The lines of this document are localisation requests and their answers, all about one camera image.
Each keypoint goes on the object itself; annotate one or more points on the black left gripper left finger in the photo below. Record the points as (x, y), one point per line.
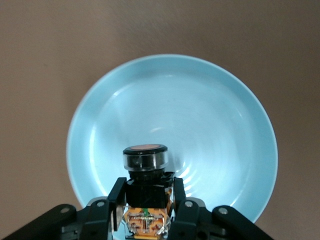
(97, 220)

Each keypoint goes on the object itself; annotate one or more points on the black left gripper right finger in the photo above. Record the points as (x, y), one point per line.
(195, 220)

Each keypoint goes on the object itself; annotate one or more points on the orange push button switch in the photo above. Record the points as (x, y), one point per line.
(145, 195)

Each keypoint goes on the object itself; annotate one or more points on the light blue round plate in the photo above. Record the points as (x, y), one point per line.
(175, 105)

